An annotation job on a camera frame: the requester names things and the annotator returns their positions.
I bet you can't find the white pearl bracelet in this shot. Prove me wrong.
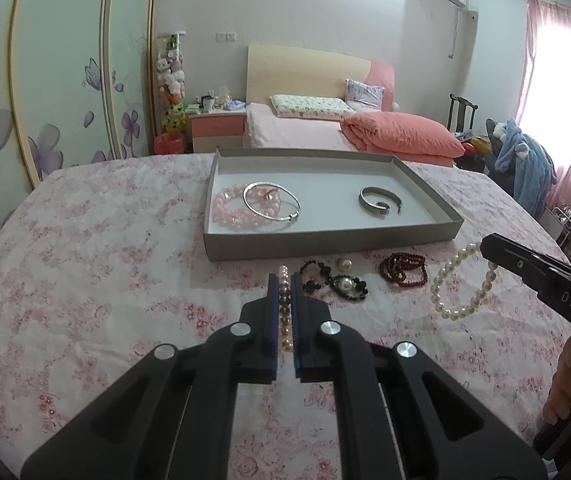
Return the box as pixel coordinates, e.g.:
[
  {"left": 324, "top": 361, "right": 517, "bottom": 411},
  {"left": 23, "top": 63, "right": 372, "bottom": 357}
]
[{"left": 430, "top": 241, "right": 500, "bottom": 321}]

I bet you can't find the pink curtain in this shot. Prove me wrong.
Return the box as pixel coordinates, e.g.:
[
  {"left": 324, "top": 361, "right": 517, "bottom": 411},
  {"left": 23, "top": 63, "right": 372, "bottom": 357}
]
[{"left": 518, "top": 0, "right": 571, "bottom": 211}]

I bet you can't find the white floral pillow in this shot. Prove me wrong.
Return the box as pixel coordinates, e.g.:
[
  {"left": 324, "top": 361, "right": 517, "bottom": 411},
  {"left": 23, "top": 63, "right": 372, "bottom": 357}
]
[{"left": 270, "top": 94, "right": 355, "bottom": 121}]

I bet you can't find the lilac pillow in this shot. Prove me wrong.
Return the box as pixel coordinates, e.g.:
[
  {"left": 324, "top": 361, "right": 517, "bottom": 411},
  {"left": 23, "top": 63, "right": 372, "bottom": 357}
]
[{"left": 345, "top": 79, "right": 387, "bottom": 111}]

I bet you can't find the pink sheeted mattress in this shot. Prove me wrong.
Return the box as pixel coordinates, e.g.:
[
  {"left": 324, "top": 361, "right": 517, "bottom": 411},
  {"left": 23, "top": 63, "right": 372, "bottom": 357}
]
[{"left": 245, "top": 102, "right": 362, "bottom": 151}]

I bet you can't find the air conditioner cable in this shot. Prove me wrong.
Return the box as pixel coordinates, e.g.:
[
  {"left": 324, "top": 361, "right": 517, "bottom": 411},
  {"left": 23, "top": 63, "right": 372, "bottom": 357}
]
[{"left": 448, "top": 7, "right": 459, "bottom": 60}]

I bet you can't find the beige and pink headboard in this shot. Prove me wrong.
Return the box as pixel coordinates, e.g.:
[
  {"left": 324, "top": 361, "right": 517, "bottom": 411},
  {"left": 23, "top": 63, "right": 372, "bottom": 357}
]
[{"left": 245, "top": 44, "right": 396, "bottom": 111}]

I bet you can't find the silver cuff bangle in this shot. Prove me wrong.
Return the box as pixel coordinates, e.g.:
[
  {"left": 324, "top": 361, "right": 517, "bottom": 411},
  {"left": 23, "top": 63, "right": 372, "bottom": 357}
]
[{"left": 358, "top": 186, "right": 405, "bottom": 216}]

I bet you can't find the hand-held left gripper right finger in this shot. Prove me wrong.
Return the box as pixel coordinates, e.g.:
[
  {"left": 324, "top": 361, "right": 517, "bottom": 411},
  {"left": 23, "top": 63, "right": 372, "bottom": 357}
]
[{"left": 291, "top": 272, "right": 557, "bottom": 480}]

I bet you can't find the black bead bracelet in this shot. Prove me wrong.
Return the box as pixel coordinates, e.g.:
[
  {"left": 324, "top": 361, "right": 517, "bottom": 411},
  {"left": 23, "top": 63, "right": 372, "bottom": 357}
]
[{"left": 298, "top": 258, "right": 370, "bottom": 304}]

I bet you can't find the clear tube of plush toys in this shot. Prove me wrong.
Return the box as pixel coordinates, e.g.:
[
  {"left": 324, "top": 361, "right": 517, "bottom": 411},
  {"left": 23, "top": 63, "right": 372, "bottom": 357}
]
[{"left": 155, "top": 31, "right": 188, "bottom": 136}]

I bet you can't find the red bin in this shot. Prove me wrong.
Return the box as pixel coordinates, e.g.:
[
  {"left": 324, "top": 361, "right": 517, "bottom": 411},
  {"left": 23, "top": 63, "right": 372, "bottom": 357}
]
[{"left": 152, "top": 132, "right": 186, "bottom": 156}]

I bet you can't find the person's right hand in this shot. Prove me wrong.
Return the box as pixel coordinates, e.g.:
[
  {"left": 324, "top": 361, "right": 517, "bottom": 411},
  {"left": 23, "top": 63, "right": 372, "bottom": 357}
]
[{"left": 543, "top": 332, "right": 571, "bottom": 423}]

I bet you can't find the blue plush garment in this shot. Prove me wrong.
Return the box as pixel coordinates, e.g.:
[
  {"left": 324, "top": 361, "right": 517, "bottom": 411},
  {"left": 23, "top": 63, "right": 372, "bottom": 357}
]
[{"left": 493, "top": 120, "right": 559, "bottom": 219}]

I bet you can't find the pink nightstand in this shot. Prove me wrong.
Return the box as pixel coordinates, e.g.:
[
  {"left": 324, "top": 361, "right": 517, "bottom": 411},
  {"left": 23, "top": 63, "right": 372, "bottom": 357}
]
[{"left": 188, "top": 110, "right": 247, "bottom": 153}]

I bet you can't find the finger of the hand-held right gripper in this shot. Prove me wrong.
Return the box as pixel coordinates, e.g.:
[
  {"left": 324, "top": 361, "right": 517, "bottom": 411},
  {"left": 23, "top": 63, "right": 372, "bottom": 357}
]
[{"left": 480, "top": 232, "right": 563, "bottom": 293}]

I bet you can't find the dark wooden chair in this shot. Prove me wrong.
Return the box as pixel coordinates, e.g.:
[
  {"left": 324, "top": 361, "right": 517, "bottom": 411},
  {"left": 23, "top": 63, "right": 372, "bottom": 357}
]
[{"left": 448, "top": 94, "right": 479, "bottom": 134}]

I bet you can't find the flower print sliding wardrobe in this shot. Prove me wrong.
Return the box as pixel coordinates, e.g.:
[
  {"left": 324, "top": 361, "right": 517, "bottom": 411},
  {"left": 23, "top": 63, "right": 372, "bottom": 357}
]
[{"left": 0, "top": 0, "right": 166, "bottom": 286}]

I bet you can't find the multicolour pearl bracelet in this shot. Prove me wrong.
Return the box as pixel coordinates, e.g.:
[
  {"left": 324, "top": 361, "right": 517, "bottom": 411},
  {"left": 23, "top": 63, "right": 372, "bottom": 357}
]
[{"left": 276, "top": 265, "right": 294, "bottom": 353}]

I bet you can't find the grey cardboard box tray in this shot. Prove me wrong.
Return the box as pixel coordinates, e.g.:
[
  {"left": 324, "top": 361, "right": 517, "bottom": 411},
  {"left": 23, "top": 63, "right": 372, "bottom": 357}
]
[{"left": 201, "top": 146, "right": 466, "bottom": 262}]

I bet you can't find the thin silver bangle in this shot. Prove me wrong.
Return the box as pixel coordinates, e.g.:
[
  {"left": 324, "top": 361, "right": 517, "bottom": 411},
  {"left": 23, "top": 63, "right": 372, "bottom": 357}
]
[{"left": 243, "top": 181, "right": 302, "bottom": 223}]

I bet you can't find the dark red bead bracelet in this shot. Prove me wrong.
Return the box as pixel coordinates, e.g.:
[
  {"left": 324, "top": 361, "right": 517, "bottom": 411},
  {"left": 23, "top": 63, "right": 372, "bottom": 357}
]
[{"left": 378, "top": 253, "right": 429, "bottom": 287}]

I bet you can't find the orange duvet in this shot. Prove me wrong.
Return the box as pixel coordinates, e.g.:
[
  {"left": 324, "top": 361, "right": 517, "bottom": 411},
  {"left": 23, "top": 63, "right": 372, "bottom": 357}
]
[{"left": 340, "top": 111, "right": 466, "bottom": 167}]

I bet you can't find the pink bead bracelet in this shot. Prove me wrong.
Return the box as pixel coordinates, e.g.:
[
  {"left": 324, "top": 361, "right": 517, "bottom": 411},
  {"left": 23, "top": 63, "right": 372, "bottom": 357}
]
[{"left": 210, "top": 185, "right": 284, "bottom": 231}]

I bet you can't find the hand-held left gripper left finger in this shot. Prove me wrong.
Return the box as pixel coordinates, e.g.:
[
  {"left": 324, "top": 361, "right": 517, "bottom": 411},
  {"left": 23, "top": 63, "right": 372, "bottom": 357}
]
[{"left": 20, "top": 272, "right": 282, "bottom": 480}]

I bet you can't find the pile of colourful toys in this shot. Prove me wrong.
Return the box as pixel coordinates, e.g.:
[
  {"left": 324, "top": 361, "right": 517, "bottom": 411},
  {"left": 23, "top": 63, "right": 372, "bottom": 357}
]
[{"left": 455, "top": 130, "right": 497, "bottom": 159}]

